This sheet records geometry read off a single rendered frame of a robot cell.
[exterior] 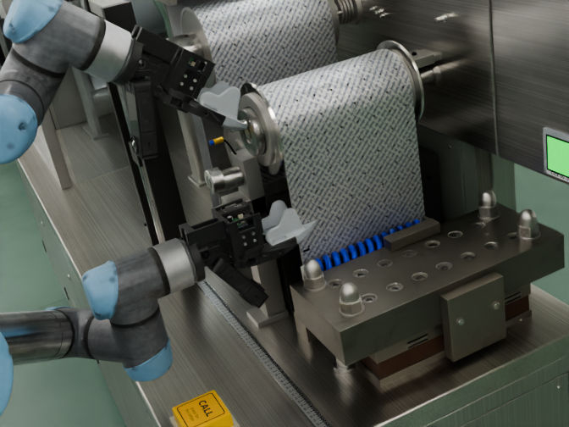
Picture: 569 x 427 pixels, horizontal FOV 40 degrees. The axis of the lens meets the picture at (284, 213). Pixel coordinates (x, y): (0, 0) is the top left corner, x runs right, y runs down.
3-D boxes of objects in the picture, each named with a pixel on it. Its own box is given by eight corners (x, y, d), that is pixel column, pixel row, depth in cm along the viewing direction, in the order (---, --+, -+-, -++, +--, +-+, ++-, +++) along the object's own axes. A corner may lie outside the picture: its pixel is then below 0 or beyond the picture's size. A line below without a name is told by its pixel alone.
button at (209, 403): (174, 419, 118) (170, 407, 117) (217, 401, 120) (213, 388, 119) (190, 446, 112) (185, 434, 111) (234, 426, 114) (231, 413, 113)
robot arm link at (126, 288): (91, 312, 118) (74, 263, 114) (159, 285, 121) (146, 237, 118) (102, 336, 111) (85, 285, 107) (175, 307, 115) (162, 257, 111)
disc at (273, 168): (249, 160, 132) (231, 74, 125) (251, 159, 132) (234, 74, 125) (287, 186, 119) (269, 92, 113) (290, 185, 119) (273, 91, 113)
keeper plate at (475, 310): (444, 356, 119) (439, 294, 114) (498, 331, 122) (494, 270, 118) (455, 364, 117) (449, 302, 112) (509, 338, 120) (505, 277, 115)
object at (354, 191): (303, 268, 127) (284, 164, 119) (423, 221, 135) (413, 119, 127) (304, 270, 127) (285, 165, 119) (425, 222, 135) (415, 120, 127)
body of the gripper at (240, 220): (265, 212, 116) (189, 239, 112) (275, 262, 120) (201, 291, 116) (245, 196, 122) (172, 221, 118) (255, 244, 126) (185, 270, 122)
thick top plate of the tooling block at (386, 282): (295, 317, 125) (289, 284, 122) (498, 232, 138) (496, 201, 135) (345, 367, 111) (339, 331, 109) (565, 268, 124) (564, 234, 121)
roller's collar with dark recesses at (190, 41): (164, 73, 142) (156, 37, 139) (195, 63, 144) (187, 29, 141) (175, 79, 137) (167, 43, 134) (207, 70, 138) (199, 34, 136)
